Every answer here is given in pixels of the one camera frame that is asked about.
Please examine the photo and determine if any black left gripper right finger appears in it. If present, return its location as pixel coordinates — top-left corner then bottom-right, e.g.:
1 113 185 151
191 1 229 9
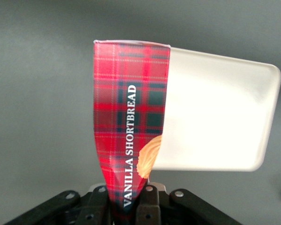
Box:
135 182 245 225

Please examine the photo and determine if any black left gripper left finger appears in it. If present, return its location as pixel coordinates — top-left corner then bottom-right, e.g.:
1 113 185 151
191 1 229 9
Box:
3 185 113 225

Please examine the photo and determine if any red tartan cookie box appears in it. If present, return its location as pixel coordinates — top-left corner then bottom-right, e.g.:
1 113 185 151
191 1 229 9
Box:
93 39 171 225

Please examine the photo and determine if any beige rectangular tray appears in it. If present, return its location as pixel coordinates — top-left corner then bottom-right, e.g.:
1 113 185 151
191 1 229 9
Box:
151 46 281 173

